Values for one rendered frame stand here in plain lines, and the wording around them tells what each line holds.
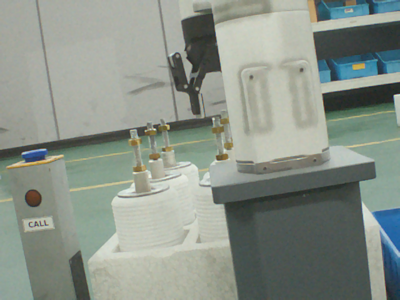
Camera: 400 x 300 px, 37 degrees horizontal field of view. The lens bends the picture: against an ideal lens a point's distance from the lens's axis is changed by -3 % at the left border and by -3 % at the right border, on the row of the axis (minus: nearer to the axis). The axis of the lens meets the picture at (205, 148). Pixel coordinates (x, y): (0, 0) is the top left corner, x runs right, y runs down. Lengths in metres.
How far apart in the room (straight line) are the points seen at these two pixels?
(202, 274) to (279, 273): 0.27
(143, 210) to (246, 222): 0.31
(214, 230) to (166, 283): 0.10
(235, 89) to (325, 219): 0.14
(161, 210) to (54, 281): 0.22
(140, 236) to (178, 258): 0.07
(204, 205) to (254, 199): 0.31
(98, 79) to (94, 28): 0.51
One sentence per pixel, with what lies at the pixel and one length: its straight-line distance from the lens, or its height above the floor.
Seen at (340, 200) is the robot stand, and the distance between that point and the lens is 0.56.
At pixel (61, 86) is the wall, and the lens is 6.25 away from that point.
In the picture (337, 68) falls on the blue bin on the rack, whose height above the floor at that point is 0.37.
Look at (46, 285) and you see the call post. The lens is 0.98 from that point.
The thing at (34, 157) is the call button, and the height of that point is 0.32.
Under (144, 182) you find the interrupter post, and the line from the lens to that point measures 0.88.
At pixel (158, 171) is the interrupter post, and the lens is 0.99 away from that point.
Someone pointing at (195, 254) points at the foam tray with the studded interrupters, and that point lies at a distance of 0.82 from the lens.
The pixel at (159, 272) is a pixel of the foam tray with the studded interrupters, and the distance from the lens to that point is 0.83.
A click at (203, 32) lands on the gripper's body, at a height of 0.46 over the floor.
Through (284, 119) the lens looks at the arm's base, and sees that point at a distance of 0.56.
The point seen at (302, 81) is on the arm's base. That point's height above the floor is 0.38.
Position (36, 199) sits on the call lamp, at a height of 0.26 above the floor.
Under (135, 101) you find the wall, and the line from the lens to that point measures 6.13.
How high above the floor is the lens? 0.39
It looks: 6 degrees down
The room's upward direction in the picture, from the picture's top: 9 degrees counter-clockwise
